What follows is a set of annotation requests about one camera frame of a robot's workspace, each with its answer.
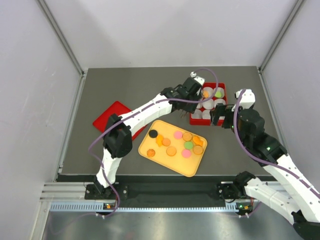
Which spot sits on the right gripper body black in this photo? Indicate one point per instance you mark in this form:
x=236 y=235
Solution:
x=229 y=119

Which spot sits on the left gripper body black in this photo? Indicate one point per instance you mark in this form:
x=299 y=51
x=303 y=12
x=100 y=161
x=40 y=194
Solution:
x=190 y=107

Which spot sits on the orange flower cookie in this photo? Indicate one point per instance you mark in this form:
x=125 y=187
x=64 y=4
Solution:
x=205 y=94

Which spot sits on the green round cookie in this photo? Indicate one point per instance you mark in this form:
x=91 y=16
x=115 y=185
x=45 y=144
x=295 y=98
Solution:
x=219 y=94
x=188 y=145

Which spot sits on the red cookie box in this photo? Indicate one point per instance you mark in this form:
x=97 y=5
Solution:
x=201 y=116

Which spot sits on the pink round cookie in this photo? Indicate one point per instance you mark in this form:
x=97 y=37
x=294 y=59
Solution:
x=178 y=134
x=186 y=153

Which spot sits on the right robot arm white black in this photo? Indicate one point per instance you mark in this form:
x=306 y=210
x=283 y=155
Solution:
x=302 y=208

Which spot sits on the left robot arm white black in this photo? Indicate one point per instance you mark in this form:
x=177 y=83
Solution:
x=117 y=137

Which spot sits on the orange fish cookie right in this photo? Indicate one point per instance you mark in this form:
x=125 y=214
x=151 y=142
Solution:
x=197 y=140

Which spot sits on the orange fish cookie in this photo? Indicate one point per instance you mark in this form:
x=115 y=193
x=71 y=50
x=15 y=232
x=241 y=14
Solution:
x=159 y=140
x=197 y=140

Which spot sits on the tan round biscuit top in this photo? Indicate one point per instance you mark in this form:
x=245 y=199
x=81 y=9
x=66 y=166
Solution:
x=187 y=136

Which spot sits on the tan round biscuit right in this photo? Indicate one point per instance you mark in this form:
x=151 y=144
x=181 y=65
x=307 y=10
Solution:
x=197 y=150

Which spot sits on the small tan round cookie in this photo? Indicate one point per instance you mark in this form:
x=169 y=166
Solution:
x=166 y=142

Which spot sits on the black round cookie left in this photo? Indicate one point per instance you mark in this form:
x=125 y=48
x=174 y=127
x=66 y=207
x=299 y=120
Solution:
x=153 y=133

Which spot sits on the yellow tray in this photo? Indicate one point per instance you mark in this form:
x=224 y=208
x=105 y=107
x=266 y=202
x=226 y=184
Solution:
x=184 y=166

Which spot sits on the orange fish cookie left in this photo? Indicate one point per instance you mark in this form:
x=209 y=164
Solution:
x=159 y=140

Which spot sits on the orange swirl cookie left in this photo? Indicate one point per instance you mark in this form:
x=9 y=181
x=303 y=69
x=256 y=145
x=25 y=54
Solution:
x=151 y=153

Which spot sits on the red box lid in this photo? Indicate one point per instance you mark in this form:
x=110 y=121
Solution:
x=116 y=108

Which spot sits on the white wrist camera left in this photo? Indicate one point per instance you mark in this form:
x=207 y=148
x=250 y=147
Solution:
x=197 y=78

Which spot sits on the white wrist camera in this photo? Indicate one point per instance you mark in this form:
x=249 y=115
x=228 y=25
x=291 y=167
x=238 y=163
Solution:
x=197 y=78
x=245 y=98

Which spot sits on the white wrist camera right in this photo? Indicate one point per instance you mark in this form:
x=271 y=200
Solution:
x=245 y=98

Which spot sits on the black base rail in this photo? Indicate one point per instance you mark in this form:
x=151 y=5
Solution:
x=162 y=193

